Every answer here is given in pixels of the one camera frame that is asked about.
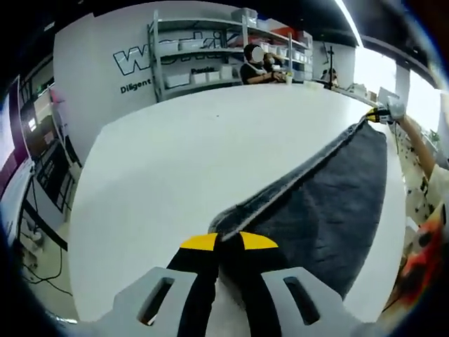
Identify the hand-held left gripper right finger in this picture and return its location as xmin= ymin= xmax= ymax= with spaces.
xmin=220 ymin=230 xmax=355 ymax=337

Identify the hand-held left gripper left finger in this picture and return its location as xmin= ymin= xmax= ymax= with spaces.
xmin=105 ymin=232 xmax=220 ymax=337

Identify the grey towel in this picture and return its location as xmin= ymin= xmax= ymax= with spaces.
xmin=208 ymin=119 xmax=389 ymax=305

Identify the black pole stand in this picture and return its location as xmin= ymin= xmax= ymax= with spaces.
xmin=321 ymin=41 xmax=337 ymax=91

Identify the long ceiling light strip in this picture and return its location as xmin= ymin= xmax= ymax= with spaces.
xmin=333 ymin=0 xmax=366 ymax=48

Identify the large monitor screen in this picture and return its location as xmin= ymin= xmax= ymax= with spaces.
xmin=0 ymin=75 xmax=34 ymax=197

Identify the grey metal storage shelf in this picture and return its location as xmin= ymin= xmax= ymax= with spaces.
xmin=147 ymin=8 xmax=315 ymax=103

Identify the row of white storage bins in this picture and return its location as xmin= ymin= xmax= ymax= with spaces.
xmin=164 ymin=10 xmax=313 ymax=88

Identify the pink hanging object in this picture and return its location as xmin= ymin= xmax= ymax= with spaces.
xmin=48 ymin=87 xmax=66 ymax=106

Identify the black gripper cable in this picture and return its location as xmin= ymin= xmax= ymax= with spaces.
xmin=387 ymin=119 xmax=401 ymax=155

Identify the black floor cable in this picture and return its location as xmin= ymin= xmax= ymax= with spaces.
xmin=17 ymin=210 xmax=74 ymax=296

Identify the black desk frame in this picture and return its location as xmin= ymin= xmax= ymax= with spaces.
xmin=19 ymin=105 xmax=85 ymax=246

